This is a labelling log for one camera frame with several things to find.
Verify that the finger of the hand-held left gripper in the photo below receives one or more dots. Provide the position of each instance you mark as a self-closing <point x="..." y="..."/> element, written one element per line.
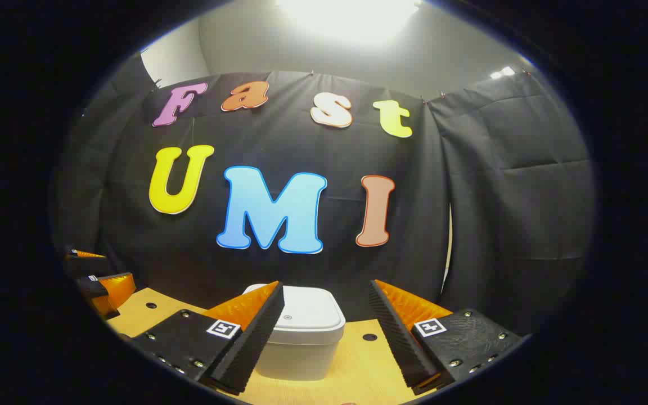
<point x="85" y="265"/>
<point x="92" y="288"/>

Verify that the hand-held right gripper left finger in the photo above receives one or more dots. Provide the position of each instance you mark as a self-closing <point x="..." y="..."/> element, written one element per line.
<point x="256" y="337"/>

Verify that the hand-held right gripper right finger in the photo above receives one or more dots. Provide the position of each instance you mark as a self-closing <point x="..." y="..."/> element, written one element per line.
<point x="394" y="337"/>

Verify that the white desktop garbage bin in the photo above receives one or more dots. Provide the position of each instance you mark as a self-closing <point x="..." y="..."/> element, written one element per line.
<point x="307" y="326"/>

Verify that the wooden desktop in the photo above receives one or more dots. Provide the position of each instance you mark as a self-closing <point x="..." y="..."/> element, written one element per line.
<point x="358" y="371"/>

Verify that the black backdrop cloth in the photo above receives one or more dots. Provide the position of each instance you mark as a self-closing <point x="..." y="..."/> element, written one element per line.
<point x="279" y="140"/>

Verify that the small ceiling light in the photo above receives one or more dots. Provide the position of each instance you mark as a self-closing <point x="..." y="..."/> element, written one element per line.
<point x="503" y="72"/>

